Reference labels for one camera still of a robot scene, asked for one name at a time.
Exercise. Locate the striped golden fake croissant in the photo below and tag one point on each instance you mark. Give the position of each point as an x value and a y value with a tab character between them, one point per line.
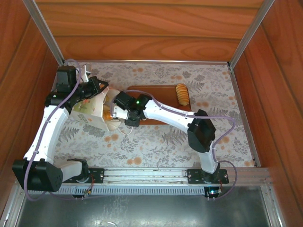
107	113

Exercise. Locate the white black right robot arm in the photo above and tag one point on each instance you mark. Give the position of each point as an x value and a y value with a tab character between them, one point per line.
170	113

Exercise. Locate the circuit board with green light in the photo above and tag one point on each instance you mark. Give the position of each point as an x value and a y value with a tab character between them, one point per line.
213	193

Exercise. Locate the floral patterned tablecloth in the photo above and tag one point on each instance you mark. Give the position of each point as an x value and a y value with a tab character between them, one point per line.
154	146

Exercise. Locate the shiny metal sheet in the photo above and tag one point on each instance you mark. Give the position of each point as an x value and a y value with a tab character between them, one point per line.
142	212

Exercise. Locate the aluminium side rail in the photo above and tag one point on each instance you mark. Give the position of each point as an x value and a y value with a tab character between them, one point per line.
246	123

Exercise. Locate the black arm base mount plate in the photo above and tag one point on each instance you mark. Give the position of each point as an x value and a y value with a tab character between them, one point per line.
97	175
194	176

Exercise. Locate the white printed paper bag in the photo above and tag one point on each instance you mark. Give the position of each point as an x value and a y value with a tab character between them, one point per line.
91	113

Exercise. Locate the aluminium frame post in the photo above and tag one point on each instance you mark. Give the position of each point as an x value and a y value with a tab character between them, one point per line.
45	30
251	30

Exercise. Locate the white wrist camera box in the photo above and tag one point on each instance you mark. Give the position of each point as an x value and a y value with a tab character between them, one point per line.
118	113
86	72

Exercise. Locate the brown rectangular tray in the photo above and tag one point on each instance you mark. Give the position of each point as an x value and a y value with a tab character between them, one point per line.
163	94

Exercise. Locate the small connector board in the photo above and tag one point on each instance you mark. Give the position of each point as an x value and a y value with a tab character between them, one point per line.
87	193

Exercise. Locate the ribbed long fake bread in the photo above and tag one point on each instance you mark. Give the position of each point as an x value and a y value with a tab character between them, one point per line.
182	94

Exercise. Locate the aluminium mounting rail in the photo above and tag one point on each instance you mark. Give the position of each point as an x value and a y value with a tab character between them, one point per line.
146	173

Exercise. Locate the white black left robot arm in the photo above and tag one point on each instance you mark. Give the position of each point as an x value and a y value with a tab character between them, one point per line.
47	132

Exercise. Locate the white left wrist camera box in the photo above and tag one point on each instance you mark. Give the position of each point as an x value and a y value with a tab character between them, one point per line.
86	72

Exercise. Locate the aluminium frame bar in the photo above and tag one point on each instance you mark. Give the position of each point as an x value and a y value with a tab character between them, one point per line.
165	62

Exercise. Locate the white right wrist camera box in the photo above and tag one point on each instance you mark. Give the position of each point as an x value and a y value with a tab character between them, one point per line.
118	113

